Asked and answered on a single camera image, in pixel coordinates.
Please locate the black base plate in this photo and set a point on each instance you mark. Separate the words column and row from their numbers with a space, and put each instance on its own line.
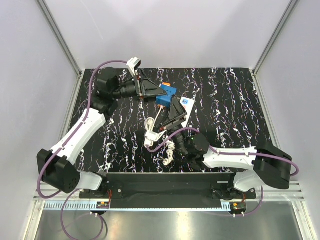
column 169, row 191

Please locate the slotted cable duct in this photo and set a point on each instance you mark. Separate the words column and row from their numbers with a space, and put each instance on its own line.
column 86, row 205

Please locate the blue cube adapter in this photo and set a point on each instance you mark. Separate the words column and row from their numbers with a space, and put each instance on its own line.
column 173, row 91

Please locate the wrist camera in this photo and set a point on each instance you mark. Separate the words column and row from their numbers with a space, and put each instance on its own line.
column 133, row 64
column 152, row 137

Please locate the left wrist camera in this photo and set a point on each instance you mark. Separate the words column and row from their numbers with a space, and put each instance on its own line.
column 133, row 64

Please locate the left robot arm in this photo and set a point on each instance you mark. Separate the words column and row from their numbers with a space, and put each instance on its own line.
column 56, row 166

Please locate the black marble mat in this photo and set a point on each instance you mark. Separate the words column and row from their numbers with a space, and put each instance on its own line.
column 227, row 111

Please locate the white power strip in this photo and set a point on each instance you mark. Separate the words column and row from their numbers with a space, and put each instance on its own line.
column 188, row 105

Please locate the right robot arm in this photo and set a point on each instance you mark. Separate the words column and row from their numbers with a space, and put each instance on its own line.
column 263, row 165

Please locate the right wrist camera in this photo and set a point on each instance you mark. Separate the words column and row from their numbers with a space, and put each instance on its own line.
column 152, row 137

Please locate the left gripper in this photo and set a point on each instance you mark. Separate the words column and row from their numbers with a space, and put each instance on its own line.
column 152, row 89

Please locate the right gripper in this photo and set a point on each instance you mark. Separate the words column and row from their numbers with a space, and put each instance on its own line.
column 177, row 113

